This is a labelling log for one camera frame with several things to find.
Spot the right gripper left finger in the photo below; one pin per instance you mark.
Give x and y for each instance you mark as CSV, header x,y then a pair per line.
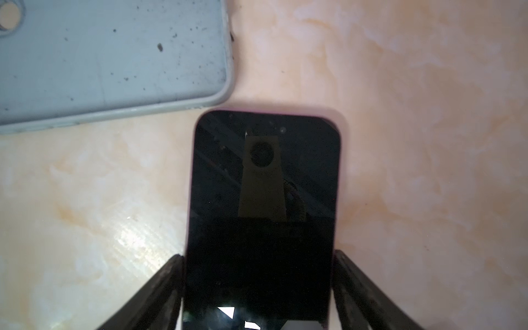
x,y
157,304

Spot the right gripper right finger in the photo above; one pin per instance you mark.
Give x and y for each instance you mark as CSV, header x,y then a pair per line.
x,y
360,303

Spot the black phone purple edge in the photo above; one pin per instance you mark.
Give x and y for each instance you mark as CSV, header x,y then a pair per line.
x,y
260,242

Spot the light blue case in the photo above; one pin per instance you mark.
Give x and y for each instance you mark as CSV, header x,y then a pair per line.
x,y
66,63

